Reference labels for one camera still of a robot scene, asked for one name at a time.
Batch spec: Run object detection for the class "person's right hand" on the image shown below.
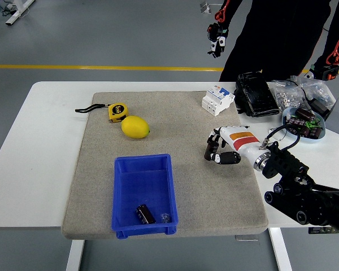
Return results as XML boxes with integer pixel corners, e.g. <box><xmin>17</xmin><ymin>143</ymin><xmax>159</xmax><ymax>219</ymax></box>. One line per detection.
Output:
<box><xmin>206</xmin><ymin>22</ymin><xmax>230</xmax><ymax>59</ymax></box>

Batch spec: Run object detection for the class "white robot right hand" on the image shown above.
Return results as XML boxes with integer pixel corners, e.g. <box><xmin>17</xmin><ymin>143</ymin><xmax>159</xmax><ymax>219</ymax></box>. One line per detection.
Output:
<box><xmin>204</xmin><ymin>125</ymin><xmax>269</xmax><ymax>169</ymax></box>

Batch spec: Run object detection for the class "person's left hand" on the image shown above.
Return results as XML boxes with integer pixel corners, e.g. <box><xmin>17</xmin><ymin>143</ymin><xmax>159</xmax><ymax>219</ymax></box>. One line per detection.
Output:
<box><xmin>303</xmin><ymin>65</ymin><xmax>317</xmax><ymax>81</ymax></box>

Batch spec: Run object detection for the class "blue plastic box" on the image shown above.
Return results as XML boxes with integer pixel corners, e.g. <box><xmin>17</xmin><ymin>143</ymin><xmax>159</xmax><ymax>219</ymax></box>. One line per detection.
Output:
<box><xmin>110</xmin><ymin>153</ymin><xmax>179</xmax><ymax>240</ymax></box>

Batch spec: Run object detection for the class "clear bag of screws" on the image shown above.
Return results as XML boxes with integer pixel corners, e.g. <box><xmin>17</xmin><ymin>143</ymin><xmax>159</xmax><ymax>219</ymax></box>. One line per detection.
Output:
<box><xmin>290</xmin><ymin>75</ymin><xmax>337</xmax><ymax>104</ymax></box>

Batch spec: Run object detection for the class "black orange wrist tracker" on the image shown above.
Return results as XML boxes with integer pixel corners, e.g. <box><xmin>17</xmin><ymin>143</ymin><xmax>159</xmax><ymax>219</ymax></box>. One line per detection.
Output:
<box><xmin>313</xmin><ymin>64</ymin><xmax>339</xmax><ymax>81</ymax></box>

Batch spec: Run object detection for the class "clear bag of metal nuts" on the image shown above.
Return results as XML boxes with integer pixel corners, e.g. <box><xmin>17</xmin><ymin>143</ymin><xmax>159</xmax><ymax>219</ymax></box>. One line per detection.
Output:
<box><xmin>272</xmin><ymin>80</ymin><xmax>303</xmax><ymax>110</ymax></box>

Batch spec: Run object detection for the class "black power adapter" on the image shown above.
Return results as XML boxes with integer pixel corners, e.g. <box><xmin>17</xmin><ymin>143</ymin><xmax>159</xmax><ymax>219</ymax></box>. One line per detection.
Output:
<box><xmin>310</xmin><ymin>97</ymin><xmax>333</xmax><ymax>119</ymax></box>

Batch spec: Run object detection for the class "white floor stand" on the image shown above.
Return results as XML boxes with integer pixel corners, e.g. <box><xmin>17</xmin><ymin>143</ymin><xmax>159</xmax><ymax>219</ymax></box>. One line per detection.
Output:
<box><xmin>199</xmin><ymin>1</ymin><xmax>223</xmax><ymax>14</ymax></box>

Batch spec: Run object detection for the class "black glossy case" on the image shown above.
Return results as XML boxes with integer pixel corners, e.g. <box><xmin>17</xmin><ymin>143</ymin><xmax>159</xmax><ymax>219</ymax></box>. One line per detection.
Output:
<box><xmin>233</xmin><ymin>71</ymin><xmax>280</xmax><ymax>118</ymax></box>

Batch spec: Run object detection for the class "white circuit breaker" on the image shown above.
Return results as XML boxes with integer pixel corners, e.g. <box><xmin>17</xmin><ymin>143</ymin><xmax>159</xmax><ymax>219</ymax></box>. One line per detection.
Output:
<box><xmin>201</xmin><ymin>86</ymin><xmax>235</xmax><ymax>116</ymax></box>

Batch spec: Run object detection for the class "green plastic connector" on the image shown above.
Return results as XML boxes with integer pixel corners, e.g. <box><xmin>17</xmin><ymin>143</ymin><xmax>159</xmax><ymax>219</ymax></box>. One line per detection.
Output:
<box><xmin>305</xmin><ymin>119</ymin><xmax>322</xmax><ymax>130</ymax></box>

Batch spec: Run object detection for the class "person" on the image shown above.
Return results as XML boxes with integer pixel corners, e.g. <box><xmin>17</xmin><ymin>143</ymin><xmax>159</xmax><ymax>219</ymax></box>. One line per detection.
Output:
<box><xmin>214</xmin><ymin>0</ymin><xmax>339</xmax><ymax>82</ymax></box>

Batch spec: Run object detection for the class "light blue bowl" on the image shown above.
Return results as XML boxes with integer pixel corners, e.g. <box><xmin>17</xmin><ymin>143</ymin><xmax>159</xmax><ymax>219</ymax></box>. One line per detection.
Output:
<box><xmin>281</xmin><ymin>106</ymin><xmax>327</xmax><ymax>144</ymax></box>

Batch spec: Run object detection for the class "grey-brown mat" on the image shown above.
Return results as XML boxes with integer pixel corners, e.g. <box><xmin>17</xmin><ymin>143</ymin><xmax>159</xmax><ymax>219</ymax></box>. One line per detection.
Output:
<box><xmin>61</xmin><ymin>90</ymin><xmax>269</xmax><ymax>241</ymax></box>

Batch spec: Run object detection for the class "yellow lemon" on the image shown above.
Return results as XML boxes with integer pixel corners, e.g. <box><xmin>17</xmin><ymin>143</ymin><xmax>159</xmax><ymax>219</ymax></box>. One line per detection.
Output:
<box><xmin>121</xmin><ymin>115</ymin><xmax>151</xmax><ymax>139</ymax></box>

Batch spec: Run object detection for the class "white table leg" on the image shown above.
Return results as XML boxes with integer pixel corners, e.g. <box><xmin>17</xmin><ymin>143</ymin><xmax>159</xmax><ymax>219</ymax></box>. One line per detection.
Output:
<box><xmin>268</xmin><ymin>227</ymin><xmax>293</xmax><ymax>271</ymax></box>
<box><xmin>65</xmin><ymin>239</ymin><xmax>85</xmax><ymax>271</ymax></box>

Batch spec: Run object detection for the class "yellow tape measure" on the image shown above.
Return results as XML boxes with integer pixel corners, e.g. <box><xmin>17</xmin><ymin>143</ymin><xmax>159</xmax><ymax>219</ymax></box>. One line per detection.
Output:
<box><xmin>75</xmin><ymin>103</ymin><xmax>129</xmax><ymax>124</ymax></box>

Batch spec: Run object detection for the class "thin black wire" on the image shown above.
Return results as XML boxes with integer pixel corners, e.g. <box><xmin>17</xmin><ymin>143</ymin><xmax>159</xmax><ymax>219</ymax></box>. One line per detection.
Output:
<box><xmin>269</xmin><ymin>126</ymin><xmax>289</xmax><ymax>141</ymax></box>

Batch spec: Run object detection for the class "metal bracket under table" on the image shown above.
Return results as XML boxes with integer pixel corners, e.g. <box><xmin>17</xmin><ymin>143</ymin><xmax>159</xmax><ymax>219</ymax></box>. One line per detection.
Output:
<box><xmin>234</xmin><ymin>233</ymin><xmax>259</xmax><ymax>242</ymax></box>

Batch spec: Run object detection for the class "white desk frame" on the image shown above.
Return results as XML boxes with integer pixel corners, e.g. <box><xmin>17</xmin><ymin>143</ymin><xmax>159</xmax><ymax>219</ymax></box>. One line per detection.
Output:
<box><xmin>5</xmin><ymin>0</ymin><xmax>36</xmax><ymax>27</ymax></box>

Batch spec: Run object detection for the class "grey cable bundle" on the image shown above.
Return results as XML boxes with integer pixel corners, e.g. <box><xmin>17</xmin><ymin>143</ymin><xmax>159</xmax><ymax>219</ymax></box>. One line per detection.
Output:
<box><xmin>0</xmin><ymin>1</ymin><xmax>16</xmax><ymax>15</ymax></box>

